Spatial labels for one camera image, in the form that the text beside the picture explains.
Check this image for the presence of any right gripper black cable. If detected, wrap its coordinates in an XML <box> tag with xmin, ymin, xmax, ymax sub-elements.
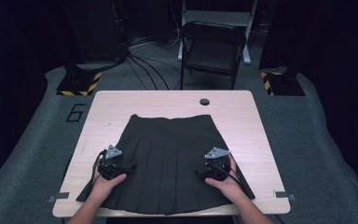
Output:
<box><xmin>211</xmin><ymin>162</ymin><xmax>251</xmax><ymax>199</ymax></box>

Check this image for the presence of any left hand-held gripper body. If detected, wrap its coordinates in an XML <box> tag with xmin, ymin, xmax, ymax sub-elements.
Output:
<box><xmin>97</xmin><ymin>144</ymin><xmax>129</xmax><ymax>181</ymax></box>

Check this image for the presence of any person's left hand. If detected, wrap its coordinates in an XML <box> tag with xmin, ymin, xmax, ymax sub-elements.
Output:
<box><xmin>89</xmin><ymin>166</ymin><xmax>128</xmax><ymax>203</ymax></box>

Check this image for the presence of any black pleated skirt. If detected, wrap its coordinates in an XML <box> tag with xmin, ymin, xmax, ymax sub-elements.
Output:
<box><xmin>76</xmin><ymin>113</ymin><xmax>256</xmax><ymax>217</ymax></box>

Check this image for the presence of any dark equipment cabinet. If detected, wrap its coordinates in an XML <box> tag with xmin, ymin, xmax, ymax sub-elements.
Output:
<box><xmin>59</xmin><ymin>0</ymin><xmax>129</xmax><ymax>65</ymax></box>

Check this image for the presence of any white metal stand frame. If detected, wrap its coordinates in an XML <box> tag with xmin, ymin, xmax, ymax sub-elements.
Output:
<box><xmin>177</xmin><ymin>0</ymin><xmax>259</xmax><ymax>65</ymax></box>

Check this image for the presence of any person's right hand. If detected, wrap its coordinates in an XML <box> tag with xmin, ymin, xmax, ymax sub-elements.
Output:
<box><xmin>204</xmin><ymin>154</ymin><xmax>247</xmax><ymax>203</ymax></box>

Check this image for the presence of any black tape floor marking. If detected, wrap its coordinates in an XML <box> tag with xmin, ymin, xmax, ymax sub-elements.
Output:
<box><xmin>65</xmin><ymin>104</ymin><xmax>87</xmax><ymax>123</ymax></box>

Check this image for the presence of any bundle of black floor cables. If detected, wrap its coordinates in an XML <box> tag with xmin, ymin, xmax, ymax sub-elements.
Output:
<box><xmin>126</xmin><ymin>35</ymin><xmax>183</xmax><ymax>91</ymax></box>

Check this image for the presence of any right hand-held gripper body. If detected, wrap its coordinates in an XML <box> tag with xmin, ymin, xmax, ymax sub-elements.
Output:
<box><xmin>198</xmin><ymin>147</ymin><xmax>232</xmax><ymax>183</ymax></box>

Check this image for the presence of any black stand base striped edge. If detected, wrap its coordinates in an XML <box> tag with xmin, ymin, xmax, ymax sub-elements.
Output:
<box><xmin>56</xmin><ymin>70</ymin><xmax>103</xmax><ymax>97</ymax></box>
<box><xmin>260</xmin><ymin>71</ymin><xmax>306</xmax><ymax>97</ymax></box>

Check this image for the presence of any grey tape piece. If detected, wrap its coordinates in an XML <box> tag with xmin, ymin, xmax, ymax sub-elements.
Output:
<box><xmin>48</xmin><ymin>191</ymin><xmax>71</xmax><ymax>203</ymax></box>
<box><xmin>272</xmin><ymin>189</ymin><xmax>296</xmax><ymax>202</ymax></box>

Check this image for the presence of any black folding chair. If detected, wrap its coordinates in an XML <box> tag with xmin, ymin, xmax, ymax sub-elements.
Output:
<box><xmin>179</xmin><ymin>21</ymin><xmax>247</xmax><ymax>91</ymax></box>

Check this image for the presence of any dark curtain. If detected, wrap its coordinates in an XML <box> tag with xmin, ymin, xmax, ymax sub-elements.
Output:
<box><xmin>0</xmin><ymin>0</ymin><xmax>85</xmax><ymax>190</ymax></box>
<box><xmin>258</xmin><ymin>0</ymin><xmax>358</xmax><ymax>206</ymax></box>

